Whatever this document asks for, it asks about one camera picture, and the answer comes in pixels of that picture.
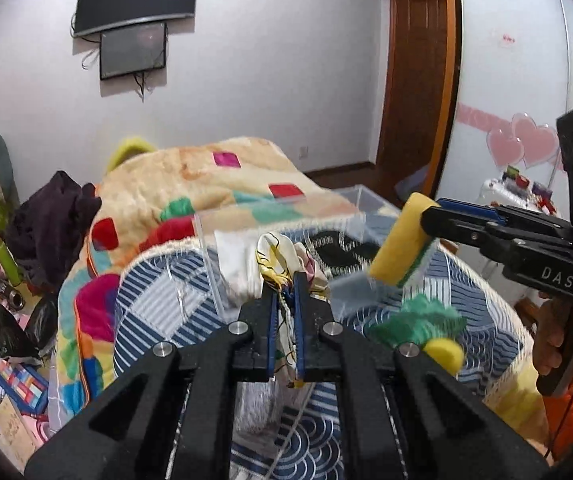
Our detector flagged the dark purple clothing pile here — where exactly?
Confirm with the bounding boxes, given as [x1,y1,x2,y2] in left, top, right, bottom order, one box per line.
[4,170,103,288]

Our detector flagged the yellow green plush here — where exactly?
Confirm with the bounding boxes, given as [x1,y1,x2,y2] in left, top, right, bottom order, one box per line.
[105,135,158,174]

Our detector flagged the brown wooden door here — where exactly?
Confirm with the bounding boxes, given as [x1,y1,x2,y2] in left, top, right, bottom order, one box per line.
[375,0,463,197]

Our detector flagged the black plastic bag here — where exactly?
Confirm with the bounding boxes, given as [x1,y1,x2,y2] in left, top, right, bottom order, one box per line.
[0,294,60,362]

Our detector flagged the pink heart decorations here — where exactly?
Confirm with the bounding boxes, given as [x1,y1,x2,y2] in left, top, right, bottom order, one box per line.
[485,111,563,172]

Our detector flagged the blue striped quilt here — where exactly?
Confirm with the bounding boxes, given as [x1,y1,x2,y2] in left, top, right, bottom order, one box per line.
[113,210,550,480]

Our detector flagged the small yellow sponge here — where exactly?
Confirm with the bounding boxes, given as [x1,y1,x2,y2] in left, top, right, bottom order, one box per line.
[424,337,466,377]

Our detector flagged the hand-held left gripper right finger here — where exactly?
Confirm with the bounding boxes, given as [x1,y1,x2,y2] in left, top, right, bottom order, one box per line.
[293,271,550,480]

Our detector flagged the green yellow toy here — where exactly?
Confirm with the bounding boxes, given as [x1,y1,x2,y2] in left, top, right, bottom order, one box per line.
[368,293,467,350]

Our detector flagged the colourful striped floor box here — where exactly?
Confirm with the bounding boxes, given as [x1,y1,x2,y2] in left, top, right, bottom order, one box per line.
[0,359,50,413]

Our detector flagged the small dark wall monitor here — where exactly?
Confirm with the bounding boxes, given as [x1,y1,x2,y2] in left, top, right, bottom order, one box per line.
[99,21,168,81]

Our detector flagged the white side table with clutter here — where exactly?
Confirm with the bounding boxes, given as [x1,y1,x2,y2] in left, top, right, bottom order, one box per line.
[478,167,570,222]

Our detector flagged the white yellow patterned cloth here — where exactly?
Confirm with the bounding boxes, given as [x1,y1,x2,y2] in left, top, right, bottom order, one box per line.
[255,232,331,389]

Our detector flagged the clear plastic box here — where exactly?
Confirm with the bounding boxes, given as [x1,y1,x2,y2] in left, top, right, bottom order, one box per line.
[194,184,403,322]

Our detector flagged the yellow green sponge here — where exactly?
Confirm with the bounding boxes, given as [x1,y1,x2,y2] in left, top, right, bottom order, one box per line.
[369,192,443,289]

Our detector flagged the colourful patchwork blanket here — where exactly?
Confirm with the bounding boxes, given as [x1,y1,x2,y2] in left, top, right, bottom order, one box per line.
[55,135,363,417]

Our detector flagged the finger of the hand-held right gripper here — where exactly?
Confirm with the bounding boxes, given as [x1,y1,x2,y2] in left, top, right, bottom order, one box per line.
[420,206,573,262]
[435,198,570,233]

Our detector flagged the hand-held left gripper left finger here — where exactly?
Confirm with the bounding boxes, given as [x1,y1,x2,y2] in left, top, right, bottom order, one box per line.
[24,273,280,480]

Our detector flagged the person's right hand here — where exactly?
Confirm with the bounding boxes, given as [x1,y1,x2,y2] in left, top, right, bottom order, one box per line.
[531,291,573,378]

